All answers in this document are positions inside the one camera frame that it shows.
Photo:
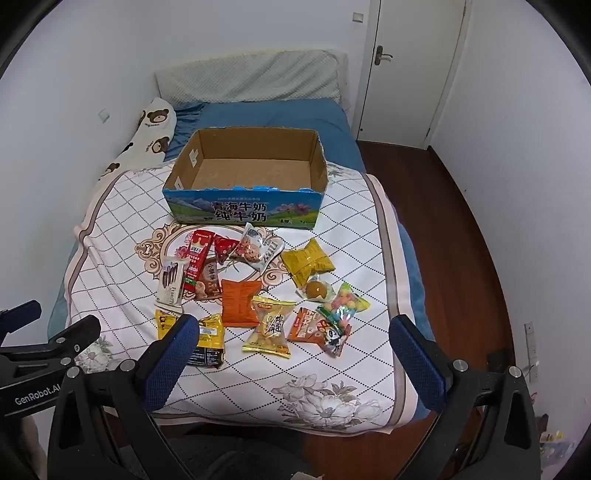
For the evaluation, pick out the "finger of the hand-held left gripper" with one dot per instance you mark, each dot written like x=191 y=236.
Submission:
x=69 y=339
x=21 y=318

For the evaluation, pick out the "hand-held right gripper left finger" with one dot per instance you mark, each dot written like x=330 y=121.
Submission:
x=171 y=360

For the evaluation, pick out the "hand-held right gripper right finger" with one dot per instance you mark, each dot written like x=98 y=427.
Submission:
x=415 y=364

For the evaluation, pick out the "yellow and black snack packet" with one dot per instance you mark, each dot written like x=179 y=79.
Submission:
x=210 y=332

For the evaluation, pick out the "white chocolate stick packet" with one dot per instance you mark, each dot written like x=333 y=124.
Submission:
x=170 y=281

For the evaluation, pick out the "brown snack packet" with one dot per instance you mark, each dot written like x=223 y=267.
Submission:
x=210 y=284

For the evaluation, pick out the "pale yellow snack packet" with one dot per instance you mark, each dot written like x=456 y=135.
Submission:
x=268 y=330

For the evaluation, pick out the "red tall snack packet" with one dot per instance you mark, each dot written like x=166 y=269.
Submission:
x=197 y=244

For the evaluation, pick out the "red triangular snack packet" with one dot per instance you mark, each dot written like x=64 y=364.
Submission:
x=224 y=247

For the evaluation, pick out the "white cookie packet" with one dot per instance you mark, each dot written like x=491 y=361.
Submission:
x=251 y=249

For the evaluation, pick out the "printed cardboard box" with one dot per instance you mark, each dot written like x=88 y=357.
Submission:
x=249 y=173

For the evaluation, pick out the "orange panda snack packet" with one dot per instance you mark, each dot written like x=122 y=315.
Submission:
x=334 y=339

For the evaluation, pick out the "colourful candy packet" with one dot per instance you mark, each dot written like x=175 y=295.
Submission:
x=346 y=300

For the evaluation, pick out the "white power strip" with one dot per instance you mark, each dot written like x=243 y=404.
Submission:
x=531 y=350

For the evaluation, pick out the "clear wrapped brown egg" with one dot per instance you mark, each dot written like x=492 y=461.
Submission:
x=316 y=290

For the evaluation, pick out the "bear print pillow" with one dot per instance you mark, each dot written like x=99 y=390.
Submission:
x=147 y=138

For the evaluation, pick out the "blue bed sheet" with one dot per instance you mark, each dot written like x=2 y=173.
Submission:
x=277 y=115

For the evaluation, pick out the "grey white pillow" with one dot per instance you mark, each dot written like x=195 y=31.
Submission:
x=249 y=76

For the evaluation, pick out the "white door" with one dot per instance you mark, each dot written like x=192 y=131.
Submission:
x=411 y=69

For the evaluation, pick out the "white wall socket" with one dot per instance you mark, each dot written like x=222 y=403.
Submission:
x=104 y=116

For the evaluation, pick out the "white light switch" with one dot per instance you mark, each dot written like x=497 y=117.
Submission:
x=358 y=17

